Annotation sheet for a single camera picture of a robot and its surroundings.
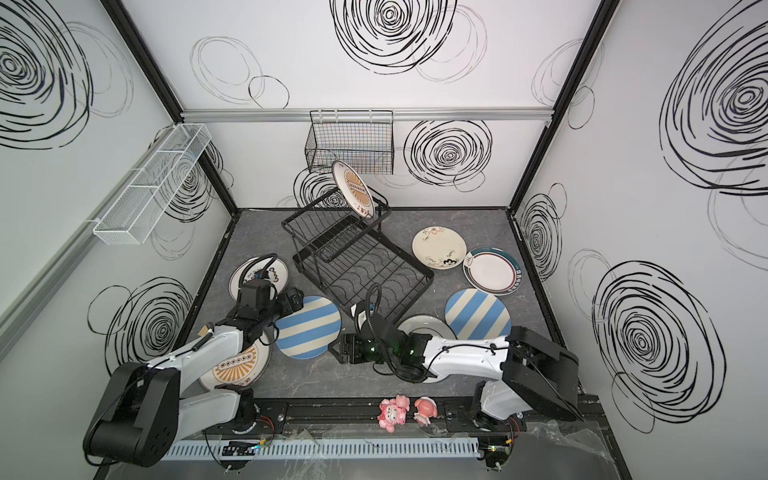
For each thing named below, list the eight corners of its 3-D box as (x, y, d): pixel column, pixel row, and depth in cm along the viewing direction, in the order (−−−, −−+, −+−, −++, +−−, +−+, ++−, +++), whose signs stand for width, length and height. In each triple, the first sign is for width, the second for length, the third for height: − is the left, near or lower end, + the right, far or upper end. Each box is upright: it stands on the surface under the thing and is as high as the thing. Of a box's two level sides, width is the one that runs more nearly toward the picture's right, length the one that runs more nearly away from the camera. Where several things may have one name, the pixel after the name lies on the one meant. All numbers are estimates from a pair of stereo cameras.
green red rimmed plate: (467, 295, 99) (469, 291, 97) (459, 250, 110) (460, 246, 108) (526, 295, 99) (529, 291, 97) (511, 250, 110) (513, 246, 108)
